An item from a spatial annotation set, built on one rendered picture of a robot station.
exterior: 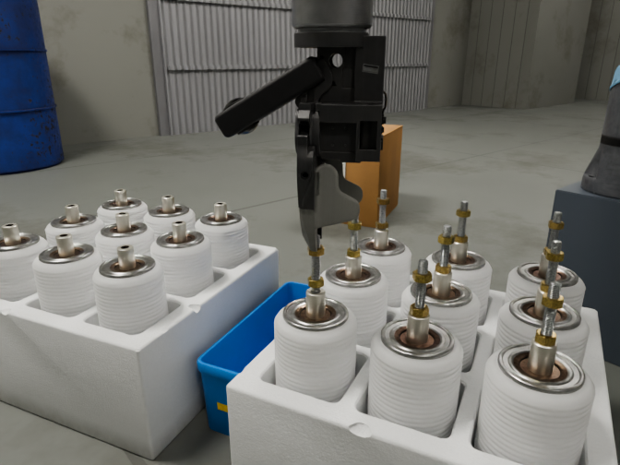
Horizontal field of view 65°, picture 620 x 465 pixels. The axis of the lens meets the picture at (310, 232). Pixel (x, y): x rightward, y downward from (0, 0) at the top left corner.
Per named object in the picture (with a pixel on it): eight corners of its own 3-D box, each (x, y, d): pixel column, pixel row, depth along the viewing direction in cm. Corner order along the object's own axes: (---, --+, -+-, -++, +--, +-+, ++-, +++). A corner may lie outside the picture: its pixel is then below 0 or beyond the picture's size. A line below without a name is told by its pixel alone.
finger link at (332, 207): (357, 260, 48) (361, 165, 46) (297, 256, 49) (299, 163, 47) (358, 253, 51) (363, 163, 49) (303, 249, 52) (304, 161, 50)
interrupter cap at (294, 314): (351, 333, 53) (351, 327, 52) (281, 334, 53) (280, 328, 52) (345, 301, 60) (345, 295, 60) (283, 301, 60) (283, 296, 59)
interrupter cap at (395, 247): (415, 250, 75) (415, 246, 75) (380, 262, 71) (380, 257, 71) (380, 237, 81) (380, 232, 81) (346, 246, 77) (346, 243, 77)
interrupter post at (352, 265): (344, 273, 67) (345, 251, 66) (362, 274, 67) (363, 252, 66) (343, 280, 65) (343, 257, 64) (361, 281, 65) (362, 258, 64)
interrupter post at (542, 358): (526, 361, 48) (531, 331, 47) (554, 367, 47) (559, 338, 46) (524, 375, 46) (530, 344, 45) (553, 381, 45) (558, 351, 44)
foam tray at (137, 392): (134, 293, 116) (125, 221, 110) (280, 327, 101) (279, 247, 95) (-30, 389, 82) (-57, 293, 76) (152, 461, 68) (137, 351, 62)
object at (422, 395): (352, 489, 55) (358, 351, 49) (377, 433, 63) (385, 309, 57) (439, 520, 51) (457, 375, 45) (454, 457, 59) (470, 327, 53)
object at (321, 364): (356, 469, 58) (362, 336, 52) (275, 470, 58) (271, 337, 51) (349, 413, 67) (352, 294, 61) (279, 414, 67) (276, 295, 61)
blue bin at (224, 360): (288, 333, 99) (287, 280, 95) (339, 346, 95) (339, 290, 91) (198, 429, 74) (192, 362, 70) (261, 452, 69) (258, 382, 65)
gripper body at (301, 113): (379, 170, 46) (386, 30, 41) (289, 167, 47) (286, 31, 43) (380, 155, 53) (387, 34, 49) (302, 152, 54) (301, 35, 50)
